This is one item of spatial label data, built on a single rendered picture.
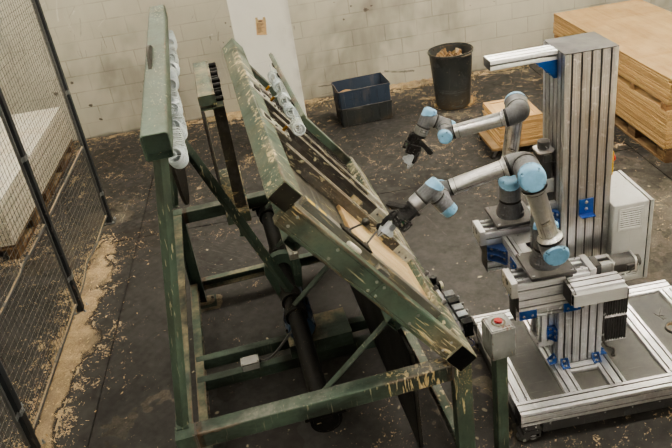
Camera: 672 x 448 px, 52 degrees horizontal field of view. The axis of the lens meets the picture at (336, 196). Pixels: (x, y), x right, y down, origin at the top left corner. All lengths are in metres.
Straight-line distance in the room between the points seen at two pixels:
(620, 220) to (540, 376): 1.02
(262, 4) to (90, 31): 2.47
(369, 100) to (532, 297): 4.67
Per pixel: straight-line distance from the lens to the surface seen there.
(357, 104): 7.83
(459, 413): 3.56
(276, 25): 7.12
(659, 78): 6.67
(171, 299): 2.83
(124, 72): 8.81
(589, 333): 4.13
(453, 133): 3.67
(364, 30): 8.69
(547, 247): 3.28
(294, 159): 3.38
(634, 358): 4.33
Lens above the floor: 3.07
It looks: 28 degrees down
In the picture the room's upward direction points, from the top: 9 degrees counter-clockwise
